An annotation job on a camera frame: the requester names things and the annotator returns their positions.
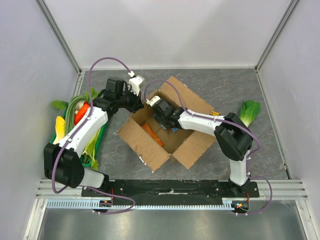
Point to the green vegetable tray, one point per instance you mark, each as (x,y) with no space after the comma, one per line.
(99,141)

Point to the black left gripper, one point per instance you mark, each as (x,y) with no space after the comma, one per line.
(137,103)

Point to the orange cream tube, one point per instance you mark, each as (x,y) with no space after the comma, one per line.
(151,133)

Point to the aluminium frame post left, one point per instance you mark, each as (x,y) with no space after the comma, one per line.
(42,5)

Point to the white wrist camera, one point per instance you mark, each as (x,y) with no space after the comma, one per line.
(135,83)
(151,102)

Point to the green bean bundle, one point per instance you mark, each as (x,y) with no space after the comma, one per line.
(70,112)

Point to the yellow utility knife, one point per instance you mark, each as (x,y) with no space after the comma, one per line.
(214,113)

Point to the yellow corn toy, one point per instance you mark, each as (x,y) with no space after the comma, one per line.
(60,125)

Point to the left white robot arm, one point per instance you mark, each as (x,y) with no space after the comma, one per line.
(62,162)

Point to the aluminium frame post right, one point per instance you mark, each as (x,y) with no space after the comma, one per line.
(277,33)

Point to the green bok choy leaf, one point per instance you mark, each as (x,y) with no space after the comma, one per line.
(249,111)

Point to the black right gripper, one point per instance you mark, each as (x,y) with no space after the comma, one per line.
(160,117)

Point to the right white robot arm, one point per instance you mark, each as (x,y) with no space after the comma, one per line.
(229,131)

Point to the aluminium frame post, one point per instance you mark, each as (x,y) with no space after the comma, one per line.
(277,33)
(42,5)

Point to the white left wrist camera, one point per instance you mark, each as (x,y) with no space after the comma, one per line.
(135,83)

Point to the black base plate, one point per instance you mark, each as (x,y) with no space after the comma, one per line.
(179,192)

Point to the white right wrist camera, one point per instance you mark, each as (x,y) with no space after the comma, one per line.
(151,102)

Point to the orange carrot toy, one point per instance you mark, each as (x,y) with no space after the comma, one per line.
(81,112)

